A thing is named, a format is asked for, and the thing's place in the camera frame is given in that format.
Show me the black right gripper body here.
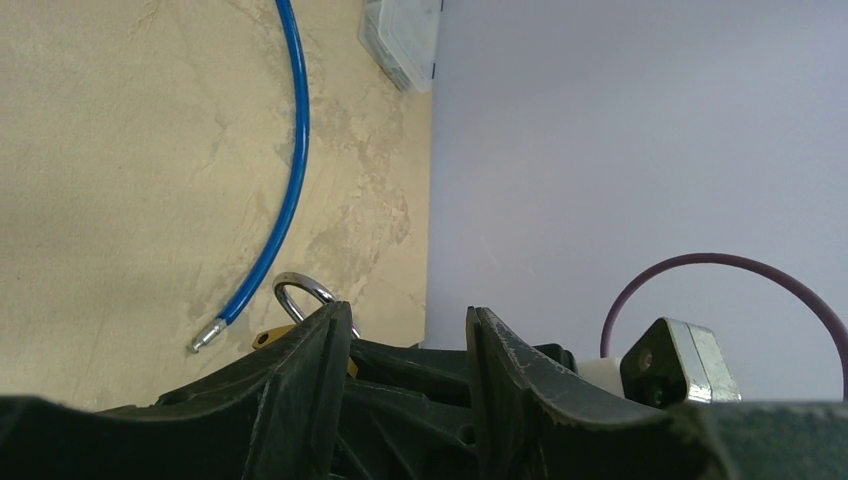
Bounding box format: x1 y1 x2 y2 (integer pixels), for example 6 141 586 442
331 339 579 480

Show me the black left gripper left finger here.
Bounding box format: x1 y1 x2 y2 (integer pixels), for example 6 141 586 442
1 302 352 479

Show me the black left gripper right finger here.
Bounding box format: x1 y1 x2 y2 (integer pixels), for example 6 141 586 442
466 307 847 479

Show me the blue cable lock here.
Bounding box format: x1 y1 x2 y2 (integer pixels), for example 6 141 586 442
187 1 311 354

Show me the brass padlock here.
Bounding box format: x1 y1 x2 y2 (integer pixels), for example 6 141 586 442
251 271 338 351

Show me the clear compartment screw box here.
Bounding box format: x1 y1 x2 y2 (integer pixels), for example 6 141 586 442
359 0 444 93

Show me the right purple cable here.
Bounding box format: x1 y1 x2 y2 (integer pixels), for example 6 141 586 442
598 252 848 403

